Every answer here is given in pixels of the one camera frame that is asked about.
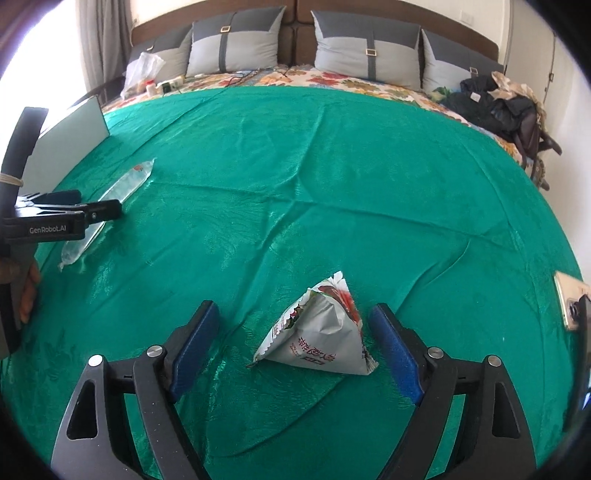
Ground long clear plastic packet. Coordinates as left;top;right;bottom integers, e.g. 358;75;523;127
58;159;155;271

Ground white red triangular snack bag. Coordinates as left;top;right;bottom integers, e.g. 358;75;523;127
252;271;379;376

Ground person's left hand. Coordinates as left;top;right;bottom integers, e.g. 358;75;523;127
0;258;41;324

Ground white board panel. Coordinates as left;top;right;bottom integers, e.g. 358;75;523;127
19;96;110;195

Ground black smartphone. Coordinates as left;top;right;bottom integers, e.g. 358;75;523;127
565;295;590;429

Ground small bottles on bed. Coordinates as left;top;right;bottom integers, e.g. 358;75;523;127
145;75;184;97

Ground white plastic bag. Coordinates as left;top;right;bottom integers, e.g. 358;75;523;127
120;52;165;100

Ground gold smartphone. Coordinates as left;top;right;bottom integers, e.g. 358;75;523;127
554;271;590;331

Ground grey curtain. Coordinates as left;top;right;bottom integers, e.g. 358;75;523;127
76;0;132;92

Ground grey pillow far left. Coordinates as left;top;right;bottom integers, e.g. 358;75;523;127
128;25;192;83

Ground grey pillow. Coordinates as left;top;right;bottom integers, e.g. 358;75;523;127
422;29;504;93
311;10;421;90
128;25;192;83
186;6;286;76

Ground green satin bedspread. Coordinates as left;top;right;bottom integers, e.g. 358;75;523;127
1;86;579;479

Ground floral bed sheet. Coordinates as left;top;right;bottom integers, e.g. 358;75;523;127
102;67;522;170

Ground brown upholstered headboard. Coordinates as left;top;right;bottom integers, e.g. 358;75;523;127
129;0;500;65

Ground dark chair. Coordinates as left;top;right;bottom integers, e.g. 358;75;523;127
513;111;562;191

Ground black jacket pile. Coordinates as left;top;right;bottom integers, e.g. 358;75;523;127
441;75;541;141

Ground beige patterned cloth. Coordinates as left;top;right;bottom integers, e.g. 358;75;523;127
489;71;548;133

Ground grey pillow centre right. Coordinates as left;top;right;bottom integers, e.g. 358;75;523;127
311;10;421;90

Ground grey pillow far right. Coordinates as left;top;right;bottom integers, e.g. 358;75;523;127
422;29;504;93

